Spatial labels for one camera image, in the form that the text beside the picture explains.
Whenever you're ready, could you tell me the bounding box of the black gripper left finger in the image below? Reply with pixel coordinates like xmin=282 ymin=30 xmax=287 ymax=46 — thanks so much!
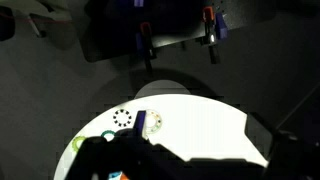
xmin=66 ymin=110 xmax=188 ymax=180

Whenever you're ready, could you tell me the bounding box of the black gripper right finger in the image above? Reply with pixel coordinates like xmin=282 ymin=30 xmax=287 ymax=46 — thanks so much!
xmin=245 ymin=112 xmax=320 ymax=180

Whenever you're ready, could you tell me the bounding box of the round white table base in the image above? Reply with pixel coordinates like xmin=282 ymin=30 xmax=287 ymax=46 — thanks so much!
xmin=133 ymin=79 xmax=193 ymax=100

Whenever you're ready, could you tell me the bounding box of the blue orange spring clamp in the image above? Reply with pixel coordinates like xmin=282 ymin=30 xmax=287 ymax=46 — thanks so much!
xmin=201 ymin=5 xmax=229 ymax=65
xmin=134 ymin=21 xmax=158 ymax=76

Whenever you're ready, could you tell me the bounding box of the white plastic object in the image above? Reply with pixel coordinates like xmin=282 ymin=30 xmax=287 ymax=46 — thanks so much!
xmin=0 ymin=0 xmax=74 ymax=38

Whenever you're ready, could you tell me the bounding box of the black round object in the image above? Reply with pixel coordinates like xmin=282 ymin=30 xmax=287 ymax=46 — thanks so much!
xmin=0 ymin=6 xmax=16 ymax=43

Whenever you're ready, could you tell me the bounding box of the blue stacking ring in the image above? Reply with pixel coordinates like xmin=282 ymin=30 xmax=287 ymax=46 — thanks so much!
xmin=108 ymin=170 xmax=123 ymax=180

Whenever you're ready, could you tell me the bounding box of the teal plastic ring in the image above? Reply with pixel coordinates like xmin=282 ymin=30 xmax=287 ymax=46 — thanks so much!
xmin=100 ymin=130 xmax=117 ymax=142

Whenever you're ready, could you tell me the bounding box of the small black white ring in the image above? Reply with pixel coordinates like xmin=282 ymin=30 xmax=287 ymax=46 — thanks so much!
xmin=112 ymin=108 xmax=133 ymax=128

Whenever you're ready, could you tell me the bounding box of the green plastic ring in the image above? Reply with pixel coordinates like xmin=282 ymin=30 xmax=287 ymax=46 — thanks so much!
xmin=71 ymin=135 xmax=88 ymax=153

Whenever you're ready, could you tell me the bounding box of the thin red cable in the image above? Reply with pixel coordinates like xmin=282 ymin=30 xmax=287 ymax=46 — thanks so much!
xmin=0 ymin=13 xmax=73 ymax=25

